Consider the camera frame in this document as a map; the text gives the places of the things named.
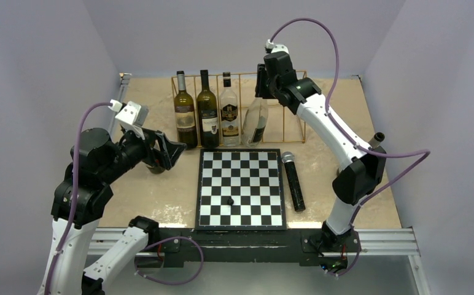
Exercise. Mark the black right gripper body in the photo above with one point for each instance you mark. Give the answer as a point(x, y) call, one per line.
point(272, 86)

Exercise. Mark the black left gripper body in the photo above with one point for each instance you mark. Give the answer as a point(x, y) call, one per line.
point(134, 150)

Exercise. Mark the green Primitivo wine bottle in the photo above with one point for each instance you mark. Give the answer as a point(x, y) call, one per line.
point(185, 114)

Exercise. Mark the clear glass bottle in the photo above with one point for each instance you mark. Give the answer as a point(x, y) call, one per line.
point(255, 122)

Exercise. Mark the clear square liquor bottle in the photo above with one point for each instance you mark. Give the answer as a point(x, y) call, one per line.
point(229, 113)

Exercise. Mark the dark green wine bottle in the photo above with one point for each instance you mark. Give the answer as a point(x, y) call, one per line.
point(207, 114)

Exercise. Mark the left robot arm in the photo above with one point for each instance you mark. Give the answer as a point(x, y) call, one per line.
point(79, 203)

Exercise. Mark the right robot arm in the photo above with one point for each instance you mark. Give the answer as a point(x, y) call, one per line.
point(360, 171)

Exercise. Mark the green wine bottle far left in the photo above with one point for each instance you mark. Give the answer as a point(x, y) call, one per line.
point(154, 168)

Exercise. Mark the dark bottle far right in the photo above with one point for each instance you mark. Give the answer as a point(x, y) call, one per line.
point(376, 140)

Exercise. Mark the black handheld microphone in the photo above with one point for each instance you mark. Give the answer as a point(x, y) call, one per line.
point(293, 181)

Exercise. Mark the black white chessboard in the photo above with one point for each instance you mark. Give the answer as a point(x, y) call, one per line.
point(252, 178)

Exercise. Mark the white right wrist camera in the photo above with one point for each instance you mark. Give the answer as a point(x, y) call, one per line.
point(271, 47)

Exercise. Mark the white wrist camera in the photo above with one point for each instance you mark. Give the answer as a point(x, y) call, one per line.
point(271, 47)
point(130, 116)

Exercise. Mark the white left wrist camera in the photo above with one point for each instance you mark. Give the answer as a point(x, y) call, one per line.
point(130, 116)

